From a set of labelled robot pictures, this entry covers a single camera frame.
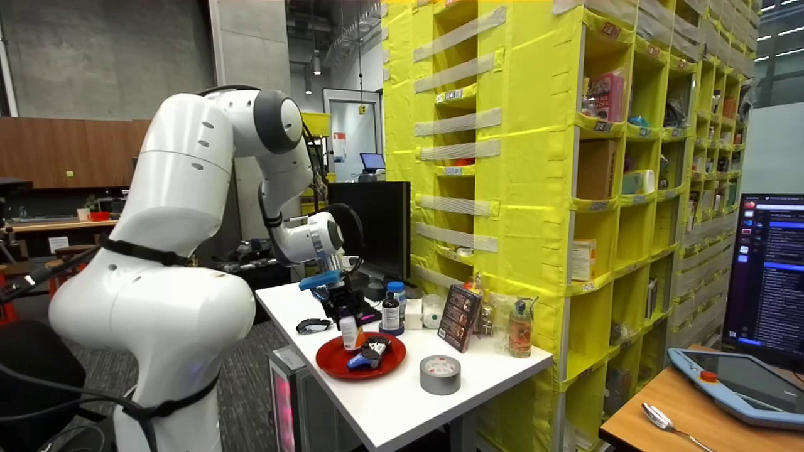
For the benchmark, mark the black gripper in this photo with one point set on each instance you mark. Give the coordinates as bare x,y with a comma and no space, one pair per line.
348,296

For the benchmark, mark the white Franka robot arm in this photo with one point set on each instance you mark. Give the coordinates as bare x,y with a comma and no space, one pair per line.
178,190

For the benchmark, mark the red round plate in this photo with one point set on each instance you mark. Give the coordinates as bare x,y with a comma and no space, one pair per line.
335,364

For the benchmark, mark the dark glass bottle white label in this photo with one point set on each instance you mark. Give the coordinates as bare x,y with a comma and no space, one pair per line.
391,316

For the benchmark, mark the blue grey game controller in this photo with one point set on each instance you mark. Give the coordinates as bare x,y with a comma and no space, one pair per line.
371,351

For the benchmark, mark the clear jar blue lid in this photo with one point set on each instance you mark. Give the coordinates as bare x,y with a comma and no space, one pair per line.
401,288

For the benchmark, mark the clear plastic container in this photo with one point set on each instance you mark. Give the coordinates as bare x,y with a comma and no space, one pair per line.
433,312

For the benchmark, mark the black case pink light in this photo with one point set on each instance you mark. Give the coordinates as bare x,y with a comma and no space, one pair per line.
292,409

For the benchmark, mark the black computer monitor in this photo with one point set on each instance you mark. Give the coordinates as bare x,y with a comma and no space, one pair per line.
377,226

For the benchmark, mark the dark video game case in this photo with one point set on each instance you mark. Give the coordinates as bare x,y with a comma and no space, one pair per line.
459,316

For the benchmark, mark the glass spice jar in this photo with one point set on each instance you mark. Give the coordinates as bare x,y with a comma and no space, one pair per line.
521,326

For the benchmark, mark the yellow shelving unit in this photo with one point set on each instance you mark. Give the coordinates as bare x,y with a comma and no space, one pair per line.
528,126

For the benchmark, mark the wooden desk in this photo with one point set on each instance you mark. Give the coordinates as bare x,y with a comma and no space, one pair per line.
644,427

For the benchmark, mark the black office chair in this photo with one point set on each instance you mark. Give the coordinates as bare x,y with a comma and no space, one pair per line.
34,376

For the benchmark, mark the silver spoon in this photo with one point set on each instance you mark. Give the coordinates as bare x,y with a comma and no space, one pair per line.
668,416

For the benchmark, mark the pink box in shelf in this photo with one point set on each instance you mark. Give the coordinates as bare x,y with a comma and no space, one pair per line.
607,96

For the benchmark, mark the blue grey teach pendant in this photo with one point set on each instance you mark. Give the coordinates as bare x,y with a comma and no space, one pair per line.
738,385

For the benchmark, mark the monitor with terminal screen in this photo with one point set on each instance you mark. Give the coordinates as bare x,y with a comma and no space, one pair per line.
771,277

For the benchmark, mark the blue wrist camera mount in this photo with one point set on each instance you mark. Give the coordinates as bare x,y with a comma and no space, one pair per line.
320,280

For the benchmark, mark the grey duct tape roll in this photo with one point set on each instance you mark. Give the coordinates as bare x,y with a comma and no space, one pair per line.
440,375

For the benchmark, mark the small wall screen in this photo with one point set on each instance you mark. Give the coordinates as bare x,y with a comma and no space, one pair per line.
374,163

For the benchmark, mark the wooden wall cabinets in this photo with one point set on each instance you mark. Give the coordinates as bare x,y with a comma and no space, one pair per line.
66,152

